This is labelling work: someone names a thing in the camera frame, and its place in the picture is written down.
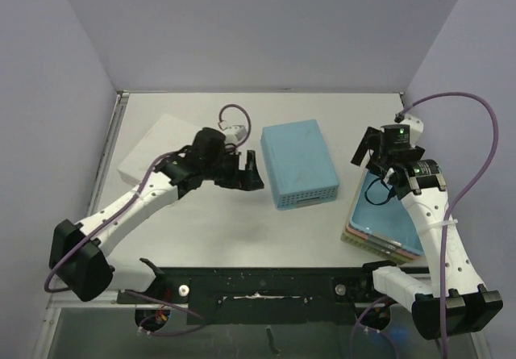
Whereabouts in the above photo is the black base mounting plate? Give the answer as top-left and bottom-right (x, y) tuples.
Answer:
(116, 265), (428, 328)

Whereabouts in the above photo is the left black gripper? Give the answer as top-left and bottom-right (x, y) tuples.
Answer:
(202, 149), (262, 192)

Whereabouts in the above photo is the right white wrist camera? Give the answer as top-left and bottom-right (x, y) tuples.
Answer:
(394, 112), (424, 145)

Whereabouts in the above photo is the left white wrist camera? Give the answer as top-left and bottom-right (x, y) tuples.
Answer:
(218, 120), (248, 145)

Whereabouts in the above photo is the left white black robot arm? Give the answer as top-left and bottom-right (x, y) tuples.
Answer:
(49, 127), (264, 303)

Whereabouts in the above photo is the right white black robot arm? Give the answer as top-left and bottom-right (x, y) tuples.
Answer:
(352, 124), (503, 340)

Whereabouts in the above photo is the blue perforated plastic basket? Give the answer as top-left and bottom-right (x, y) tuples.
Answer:
(260, 119), (339, 211)

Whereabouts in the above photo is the pink plastic basket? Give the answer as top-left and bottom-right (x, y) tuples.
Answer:
(341, 223), (421, 265)

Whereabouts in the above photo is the white perforated plastic basket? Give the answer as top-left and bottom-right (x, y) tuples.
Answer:
(117, 114), (201, 186)

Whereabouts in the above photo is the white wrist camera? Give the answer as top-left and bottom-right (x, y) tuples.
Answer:
(218, 120), (248, 145)
(394, 112), (424, 145)

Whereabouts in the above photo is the green plastic basket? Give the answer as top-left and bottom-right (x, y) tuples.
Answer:
(340, 232), (418, 265)

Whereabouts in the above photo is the aluminium rail frame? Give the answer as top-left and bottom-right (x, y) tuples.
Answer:
(46, 90), (130, 311)

